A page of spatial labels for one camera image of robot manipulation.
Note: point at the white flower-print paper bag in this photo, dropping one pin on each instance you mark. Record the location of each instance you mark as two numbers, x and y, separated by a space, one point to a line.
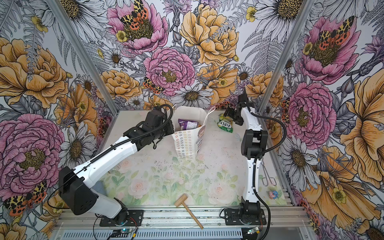
189 142

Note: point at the small pink blue toy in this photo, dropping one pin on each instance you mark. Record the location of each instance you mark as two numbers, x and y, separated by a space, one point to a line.
273 194

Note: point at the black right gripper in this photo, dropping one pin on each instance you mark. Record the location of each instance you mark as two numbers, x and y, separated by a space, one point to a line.
239 121

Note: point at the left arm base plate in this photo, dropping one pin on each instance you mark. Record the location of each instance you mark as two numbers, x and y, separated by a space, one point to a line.
126 218

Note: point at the purple candy bag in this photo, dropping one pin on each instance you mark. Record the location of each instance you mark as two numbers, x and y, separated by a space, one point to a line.
188 124

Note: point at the metal wire tongs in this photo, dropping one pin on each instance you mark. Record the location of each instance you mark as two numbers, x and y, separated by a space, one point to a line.
267 180

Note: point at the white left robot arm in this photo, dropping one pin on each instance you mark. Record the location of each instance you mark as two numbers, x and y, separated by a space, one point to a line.
76 184

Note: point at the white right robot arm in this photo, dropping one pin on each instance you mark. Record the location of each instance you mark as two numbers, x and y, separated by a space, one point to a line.
253 145

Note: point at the green Fox's spring tea bag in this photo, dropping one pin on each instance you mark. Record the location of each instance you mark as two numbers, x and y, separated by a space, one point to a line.
225 123

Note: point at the wooden mallet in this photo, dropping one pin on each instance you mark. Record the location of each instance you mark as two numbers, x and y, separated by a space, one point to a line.
181 201

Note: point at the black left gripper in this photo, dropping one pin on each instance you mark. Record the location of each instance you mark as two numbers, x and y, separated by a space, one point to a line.
170 130

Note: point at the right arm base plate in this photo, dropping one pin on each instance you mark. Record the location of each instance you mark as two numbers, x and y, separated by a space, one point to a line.
233 217

